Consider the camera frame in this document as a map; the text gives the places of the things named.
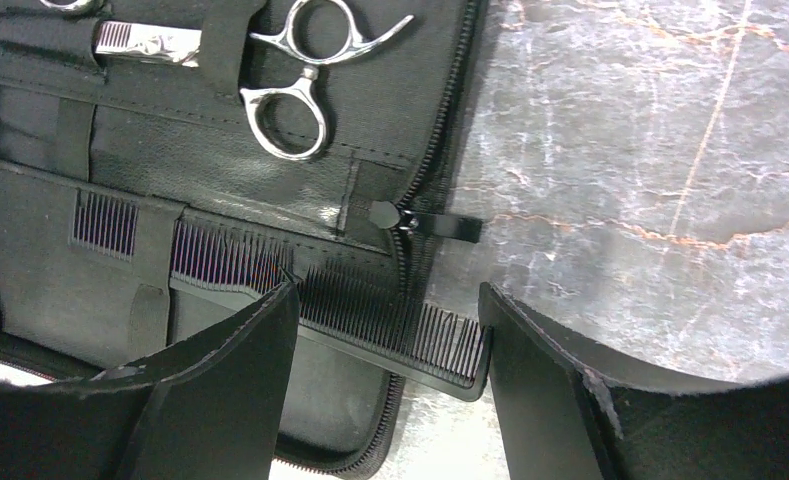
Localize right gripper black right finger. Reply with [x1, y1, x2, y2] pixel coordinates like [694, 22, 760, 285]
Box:
[479, 283, 789, 479]

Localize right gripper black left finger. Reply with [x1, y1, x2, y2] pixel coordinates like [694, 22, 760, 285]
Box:
[0, 282, 299, 479]

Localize black wide comb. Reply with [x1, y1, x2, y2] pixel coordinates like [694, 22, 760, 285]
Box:
[68, 187, 491, 402]

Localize purple handled scissors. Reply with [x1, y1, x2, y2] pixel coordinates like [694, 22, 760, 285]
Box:
[92, 1, 416, 161]

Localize silver scissors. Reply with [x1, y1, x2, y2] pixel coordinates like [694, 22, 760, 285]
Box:
[39, 0, 105, 16]

